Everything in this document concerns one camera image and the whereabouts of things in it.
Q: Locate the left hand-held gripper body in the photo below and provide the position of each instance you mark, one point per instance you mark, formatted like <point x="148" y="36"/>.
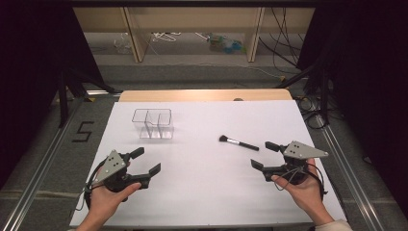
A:
<point x="112" y="163"/>

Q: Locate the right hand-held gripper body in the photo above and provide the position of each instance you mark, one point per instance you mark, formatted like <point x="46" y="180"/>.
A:
<point x="301" y="150"/>

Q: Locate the black makeup brush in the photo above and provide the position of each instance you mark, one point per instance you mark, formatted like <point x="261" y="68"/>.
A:
<point x="239" y="143"/>

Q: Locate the clear plastic divided organizer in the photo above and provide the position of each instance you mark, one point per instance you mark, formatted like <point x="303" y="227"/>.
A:
<point x="154" y="128"/>

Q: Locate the person's left hand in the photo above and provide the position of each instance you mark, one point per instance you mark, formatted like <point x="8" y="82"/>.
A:
<point x="106" y="202"/>

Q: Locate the person's right hand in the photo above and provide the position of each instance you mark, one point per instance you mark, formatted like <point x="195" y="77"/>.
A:
<point x="304" y="195"/>

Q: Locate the white table sheet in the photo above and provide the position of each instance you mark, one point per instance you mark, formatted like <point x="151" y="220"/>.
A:
<point x="198" y="186"/>

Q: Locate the black metal stand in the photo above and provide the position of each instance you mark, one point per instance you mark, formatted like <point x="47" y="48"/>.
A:
<point x="63" y="96"/>
<point x="324" y="93"/>

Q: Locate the dark curtain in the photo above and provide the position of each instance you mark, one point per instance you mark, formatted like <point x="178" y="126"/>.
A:
<point x="32" y="80"/>
<point x="369" y="80"/>

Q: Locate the clear plastic bag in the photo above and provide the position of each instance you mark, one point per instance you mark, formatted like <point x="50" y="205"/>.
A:
<point x="123" y="44"/>

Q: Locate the colourful plastic toy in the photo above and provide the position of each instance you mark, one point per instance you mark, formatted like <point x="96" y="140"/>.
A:
<point x="226" y="44"/>

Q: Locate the light wooden shelf unit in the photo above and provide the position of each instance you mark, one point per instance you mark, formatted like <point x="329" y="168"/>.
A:
<point x="192" y="19"/>

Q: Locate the aluminium floor rail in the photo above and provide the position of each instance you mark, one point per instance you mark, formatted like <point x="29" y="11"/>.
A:
<point x="348" y="173"/>
<point x="35" y="179"/>

